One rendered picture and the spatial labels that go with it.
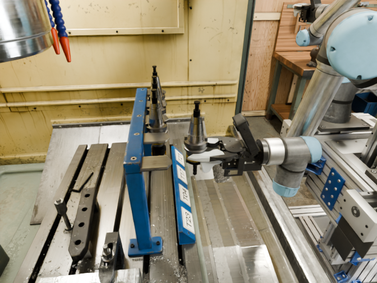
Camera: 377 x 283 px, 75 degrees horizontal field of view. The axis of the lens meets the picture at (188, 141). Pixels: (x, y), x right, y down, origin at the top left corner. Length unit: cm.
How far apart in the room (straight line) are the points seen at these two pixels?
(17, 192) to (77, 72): 75
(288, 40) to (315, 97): 251
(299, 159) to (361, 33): 32
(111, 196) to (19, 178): 91
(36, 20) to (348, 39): 51
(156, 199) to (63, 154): 73
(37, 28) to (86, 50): 108
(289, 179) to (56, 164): 116
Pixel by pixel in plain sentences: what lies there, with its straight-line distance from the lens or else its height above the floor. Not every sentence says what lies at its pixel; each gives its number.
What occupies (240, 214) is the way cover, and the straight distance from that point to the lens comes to 112.
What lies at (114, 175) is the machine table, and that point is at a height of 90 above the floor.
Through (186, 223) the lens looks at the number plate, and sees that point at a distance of 79.
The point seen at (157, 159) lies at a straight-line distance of 58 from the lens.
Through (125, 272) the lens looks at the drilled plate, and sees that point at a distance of 67.
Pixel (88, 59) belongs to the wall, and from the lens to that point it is 142.
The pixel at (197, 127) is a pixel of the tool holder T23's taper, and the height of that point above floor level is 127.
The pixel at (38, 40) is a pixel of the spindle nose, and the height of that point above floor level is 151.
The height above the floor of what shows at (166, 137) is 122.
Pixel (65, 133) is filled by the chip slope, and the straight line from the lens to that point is 158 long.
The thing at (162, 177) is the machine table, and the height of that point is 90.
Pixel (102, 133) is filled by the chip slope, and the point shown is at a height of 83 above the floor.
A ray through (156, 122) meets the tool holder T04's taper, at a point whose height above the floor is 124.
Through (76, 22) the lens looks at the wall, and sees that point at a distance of 138.
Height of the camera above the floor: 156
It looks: 33 degrees down
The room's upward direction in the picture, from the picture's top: straight up
